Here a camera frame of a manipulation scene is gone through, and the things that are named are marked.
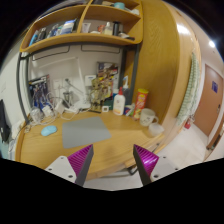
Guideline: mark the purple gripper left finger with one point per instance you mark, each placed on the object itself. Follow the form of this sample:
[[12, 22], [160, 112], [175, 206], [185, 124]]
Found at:
[[73, 168]]

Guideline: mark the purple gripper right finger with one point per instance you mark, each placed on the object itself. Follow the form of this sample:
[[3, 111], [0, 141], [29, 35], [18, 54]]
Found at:
[[150, 166]]

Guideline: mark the grey mouse pad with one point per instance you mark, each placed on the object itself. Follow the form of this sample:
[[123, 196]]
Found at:
[[83, 132]]

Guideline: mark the light blue computer mouse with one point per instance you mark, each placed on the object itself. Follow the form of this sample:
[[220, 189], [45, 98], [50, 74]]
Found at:
[[48, 130]]

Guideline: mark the clear plastic container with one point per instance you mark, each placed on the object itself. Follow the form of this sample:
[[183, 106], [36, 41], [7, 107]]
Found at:
[[155, 129]]

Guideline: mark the wooden desk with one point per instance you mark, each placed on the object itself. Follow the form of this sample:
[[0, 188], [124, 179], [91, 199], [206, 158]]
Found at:
[[110, 155]]

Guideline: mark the white mug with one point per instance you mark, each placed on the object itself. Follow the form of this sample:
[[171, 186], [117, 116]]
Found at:
[[147, 117]]

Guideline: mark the red fire extinguisher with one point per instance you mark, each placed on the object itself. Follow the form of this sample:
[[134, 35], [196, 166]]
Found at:
[[188, 123]]

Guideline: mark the white lotion bottle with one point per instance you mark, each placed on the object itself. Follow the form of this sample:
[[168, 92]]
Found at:
[[119, 103]]

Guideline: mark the red yellow chips can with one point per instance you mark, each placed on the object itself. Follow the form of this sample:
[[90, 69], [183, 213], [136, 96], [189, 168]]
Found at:
[[140, 102]]

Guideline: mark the wooden model figure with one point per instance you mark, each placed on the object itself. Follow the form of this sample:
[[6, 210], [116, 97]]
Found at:
[[101, 90]]

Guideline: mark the brown door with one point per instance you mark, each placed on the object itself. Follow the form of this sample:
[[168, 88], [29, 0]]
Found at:
[[210, 101]]

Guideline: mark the green patterned hanging towel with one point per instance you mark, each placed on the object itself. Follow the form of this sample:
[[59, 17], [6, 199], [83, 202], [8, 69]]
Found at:
[[189, 102]]

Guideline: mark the blue packaged item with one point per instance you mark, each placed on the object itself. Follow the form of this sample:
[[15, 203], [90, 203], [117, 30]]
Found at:
[[39, 88]]

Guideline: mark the teal bowl on shelf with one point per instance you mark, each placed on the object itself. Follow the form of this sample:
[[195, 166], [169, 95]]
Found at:
[[119, 5]]

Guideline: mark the wooden wall shelf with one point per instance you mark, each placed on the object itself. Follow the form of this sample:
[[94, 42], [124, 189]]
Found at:
[[91, 20]]

